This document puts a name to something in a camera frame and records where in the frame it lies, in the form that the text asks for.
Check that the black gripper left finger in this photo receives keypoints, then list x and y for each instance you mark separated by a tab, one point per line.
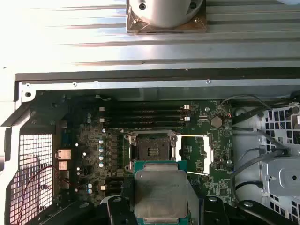
119	211

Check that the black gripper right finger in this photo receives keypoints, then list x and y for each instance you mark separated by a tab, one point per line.
215	211

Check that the silver green CPU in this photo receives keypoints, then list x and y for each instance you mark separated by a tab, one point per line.
161	192

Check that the metal socket cover frame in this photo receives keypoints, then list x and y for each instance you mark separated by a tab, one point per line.
207	164

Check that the CPU socket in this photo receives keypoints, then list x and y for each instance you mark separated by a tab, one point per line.
152	145

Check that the black RAM slot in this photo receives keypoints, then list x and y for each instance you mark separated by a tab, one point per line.
145	106
145	112
145	123
145	117

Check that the green motherboard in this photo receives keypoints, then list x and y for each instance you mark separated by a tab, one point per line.
98	145

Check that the silver USB port block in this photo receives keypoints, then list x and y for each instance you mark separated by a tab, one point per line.
63	165

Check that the silver metal disk bay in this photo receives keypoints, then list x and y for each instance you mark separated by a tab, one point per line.
286	178

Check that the silver ethernet port block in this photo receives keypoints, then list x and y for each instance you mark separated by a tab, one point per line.
63	154

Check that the silver coin battery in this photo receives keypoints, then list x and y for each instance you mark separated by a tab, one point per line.
216	122

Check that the silver board screw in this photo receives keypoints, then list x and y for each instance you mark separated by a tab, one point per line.
207	109

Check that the black open PC case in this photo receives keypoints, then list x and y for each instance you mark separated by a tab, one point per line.
140	90

